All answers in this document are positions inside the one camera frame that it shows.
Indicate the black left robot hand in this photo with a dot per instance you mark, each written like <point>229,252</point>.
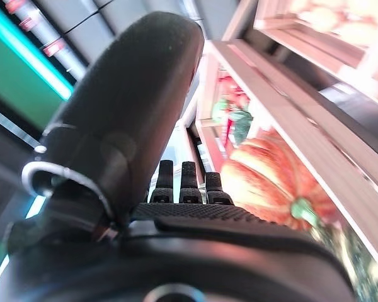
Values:
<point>129,94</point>

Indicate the wooden carrot crate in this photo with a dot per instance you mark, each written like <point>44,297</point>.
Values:
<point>208,78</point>

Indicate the light green cabbage head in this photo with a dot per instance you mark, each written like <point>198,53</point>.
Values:
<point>220,108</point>

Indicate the grey pipe with red clamps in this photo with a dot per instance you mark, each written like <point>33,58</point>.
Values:
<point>44,31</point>

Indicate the dark green broccoli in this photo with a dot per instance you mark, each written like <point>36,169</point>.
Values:
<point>242,126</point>

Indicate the small orange pumpkin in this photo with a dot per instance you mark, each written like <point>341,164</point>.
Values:
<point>264,176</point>

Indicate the wooden potato crate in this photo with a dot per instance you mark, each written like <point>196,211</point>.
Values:
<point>318,44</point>

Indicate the wooden pumpkin crate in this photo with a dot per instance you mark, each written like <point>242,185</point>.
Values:
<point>334,163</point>

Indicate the green striped pumpkin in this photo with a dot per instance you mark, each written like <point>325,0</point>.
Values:
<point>349,261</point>

